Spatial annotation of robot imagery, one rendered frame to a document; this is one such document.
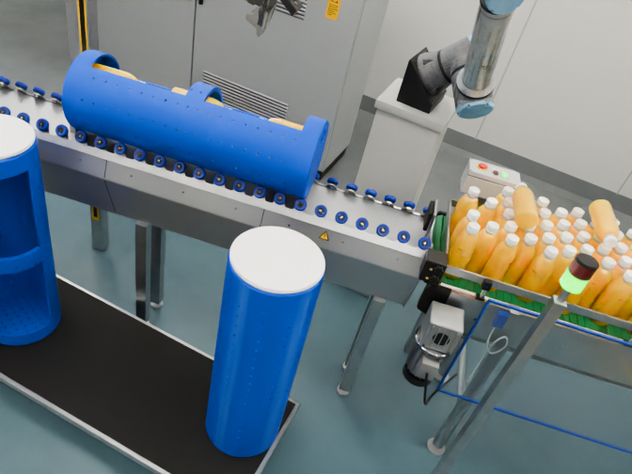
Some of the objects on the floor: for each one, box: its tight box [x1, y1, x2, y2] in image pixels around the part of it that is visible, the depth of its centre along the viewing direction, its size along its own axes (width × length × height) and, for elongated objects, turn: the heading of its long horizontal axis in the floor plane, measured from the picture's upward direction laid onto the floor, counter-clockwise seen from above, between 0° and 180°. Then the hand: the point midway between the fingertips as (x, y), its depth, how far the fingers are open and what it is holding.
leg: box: [337, 296, 386, 396], centre depth 233 cm, size 6×6×63 cm
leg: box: [135, 221, 151, 324], centre depth 239 cm, size 6×6×63 cm
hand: (261, 33), depth 163 cm, fingers closed
